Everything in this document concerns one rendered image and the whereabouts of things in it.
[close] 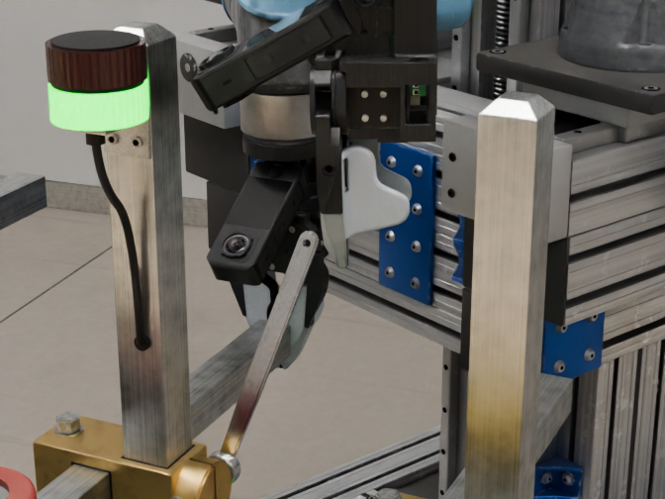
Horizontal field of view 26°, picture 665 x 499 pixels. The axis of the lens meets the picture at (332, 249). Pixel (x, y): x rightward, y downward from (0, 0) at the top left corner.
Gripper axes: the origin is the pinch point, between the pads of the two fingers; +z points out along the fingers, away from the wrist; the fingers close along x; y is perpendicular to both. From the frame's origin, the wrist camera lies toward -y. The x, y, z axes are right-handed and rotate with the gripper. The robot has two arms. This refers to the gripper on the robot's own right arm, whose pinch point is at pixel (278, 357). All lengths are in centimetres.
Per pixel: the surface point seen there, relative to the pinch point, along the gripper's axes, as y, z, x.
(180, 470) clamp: -27.6, -5.1, -6.6
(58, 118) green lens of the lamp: -33.4, -31.4, -2.9
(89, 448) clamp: -27.9, -5.3, 0.7
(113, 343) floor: 147, 86, 119
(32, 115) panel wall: 221, 60, 192
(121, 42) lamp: -30.5, -35.6, -5.8
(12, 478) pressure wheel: -38.8, -9.2, -1.2
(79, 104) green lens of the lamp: -33.5, -32.4, -4.6
